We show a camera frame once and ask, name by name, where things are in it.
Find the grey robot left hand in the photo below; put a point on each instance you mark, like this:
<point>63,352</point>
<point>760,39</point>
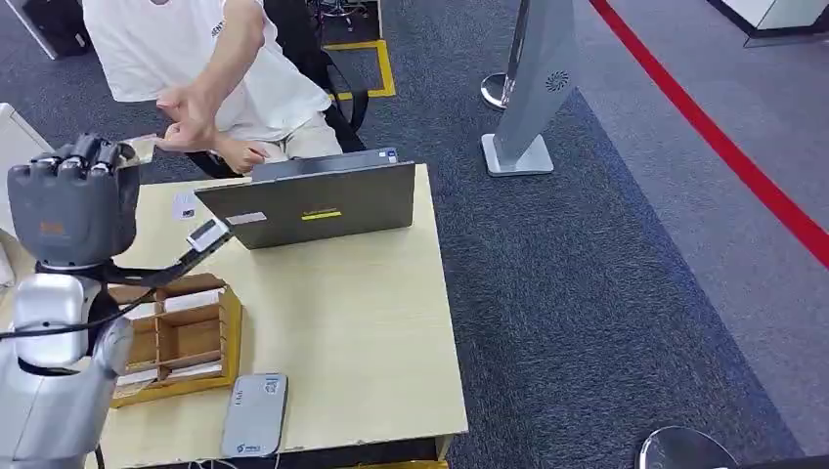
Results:
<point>71,207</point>

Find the gold patterned card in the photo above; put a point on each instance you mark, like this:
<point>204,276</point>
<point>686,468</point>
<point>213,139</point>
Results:
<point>144,149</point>

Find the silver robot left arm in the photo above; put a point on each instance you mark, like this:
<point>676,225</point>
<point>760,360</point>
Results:
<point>45,317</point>

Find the white partition board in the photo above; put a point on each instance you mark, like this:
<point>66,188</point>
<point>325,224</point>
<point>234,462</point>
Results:
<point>19,149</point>

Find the small white device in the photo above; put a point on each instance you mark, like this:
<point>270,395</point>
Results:
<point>184,206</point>

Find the white card stack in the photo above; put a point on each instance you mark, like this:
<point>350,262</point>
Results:
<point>192,300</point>
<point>194,370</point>
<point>137,377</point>
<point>139,311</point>

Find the person's left hand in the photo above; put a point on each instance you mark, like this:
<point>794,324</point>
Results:
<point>189,123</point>

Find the person's hand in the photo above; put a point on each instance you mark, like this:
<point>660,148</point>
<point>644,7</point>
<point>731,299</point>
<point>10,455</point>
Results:
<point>245,155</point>
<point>189,123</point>

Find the person's right hand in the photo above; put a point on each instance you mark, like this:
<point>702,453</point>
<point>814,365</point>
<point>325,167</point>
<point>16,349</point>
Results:
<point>245,155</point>

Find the wooden card box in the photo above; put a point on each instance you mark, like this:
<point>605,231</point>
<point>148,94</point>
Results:
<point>194,343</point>

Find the black bag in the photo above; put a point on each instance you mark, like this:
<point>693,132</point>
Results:
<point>58,22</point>

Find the person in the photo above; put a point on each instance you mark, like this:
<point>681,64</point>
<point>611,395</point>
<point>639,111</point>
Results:
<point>162,45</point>

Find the grey laptop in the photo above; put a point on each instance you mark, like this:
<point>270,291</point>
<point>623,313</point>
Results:
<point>311,207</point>

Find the flat grey card reader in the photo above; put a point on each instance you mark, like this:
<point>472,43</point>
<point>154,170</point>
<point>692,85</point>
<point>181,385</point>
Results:
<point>254,416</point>

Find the black office chair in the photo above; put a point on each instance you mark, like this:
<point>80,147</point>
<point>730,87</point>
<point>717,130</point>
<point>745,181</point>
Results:
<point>346,110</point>

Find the black stool base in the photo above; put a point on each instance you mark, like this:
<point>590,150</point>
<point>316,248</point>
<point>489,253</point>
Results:
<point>337,10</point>

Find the yellow floor tape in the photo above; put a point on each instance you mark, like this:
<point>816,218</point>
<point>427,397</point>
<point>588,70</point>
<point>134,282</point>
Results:
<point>385,68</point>

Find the grey kiosk stand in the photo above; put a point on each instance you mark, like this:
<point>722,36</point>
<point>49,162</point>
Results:
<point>534,84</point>

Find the red floor tape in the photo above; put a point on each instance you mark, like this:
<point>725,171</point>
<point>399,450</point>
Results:
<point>712,132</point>

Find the white cabinet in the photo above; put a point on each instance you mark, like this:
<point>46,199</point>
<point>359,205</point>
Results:
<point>777,13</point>

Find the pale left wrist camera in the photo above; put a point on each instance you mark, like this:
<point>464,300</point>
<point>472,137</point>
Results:
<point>207,235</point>

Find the chrome stanchion post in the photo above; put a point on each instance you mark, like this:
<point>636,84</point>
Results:
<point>502,81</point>

